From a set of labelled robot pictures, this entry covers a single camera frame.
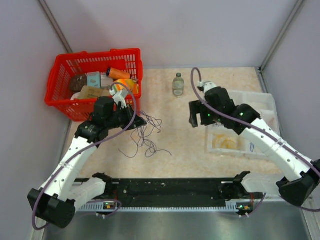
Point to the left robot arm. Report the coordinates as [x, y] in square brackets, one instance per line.
[55, 201]

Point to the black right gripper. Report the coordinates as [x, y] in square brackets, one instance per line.
[196, 107]

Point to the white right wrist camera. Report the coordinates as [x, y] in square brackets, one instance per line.
[205, 86]

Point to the grey white box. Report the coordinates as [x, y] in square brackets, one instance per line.
[105, 81]

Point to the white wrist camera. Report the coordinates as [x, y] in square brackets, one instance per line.
[119, 96]
[205, 86]

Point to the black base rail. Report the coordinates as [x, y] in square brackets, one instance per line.
[174, 192]

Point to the orange striped sponge pack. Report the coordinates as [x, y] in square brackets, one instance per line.
[131, 84]

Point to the brown round cookie pack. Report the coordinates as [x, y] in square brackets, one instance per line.
[78, 82]

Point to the brown cardboard box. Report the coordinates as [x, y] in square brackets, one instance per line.
[88, 92]

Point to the clear glass bottle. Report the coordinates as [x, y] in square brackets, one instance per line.
[178, 85]

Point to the orange cylinder tube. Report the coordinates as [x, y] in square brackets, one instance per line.
[116, 74]

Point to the white compartment tray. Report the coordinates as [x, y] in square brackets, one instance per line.
[225, 142]

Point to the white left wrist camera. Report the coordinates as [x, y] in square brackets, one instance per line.
[119, 96]

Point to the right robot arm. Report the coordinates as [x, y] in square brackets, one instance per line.
[300, 175]

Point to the red plastic basket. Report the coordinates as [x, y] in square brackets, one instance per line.
[66, 66]

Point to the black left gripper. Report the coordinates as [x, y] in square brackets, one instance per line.
[129, 112]

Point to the teal small box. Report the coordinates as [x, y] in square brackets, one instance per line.
[94, 79]

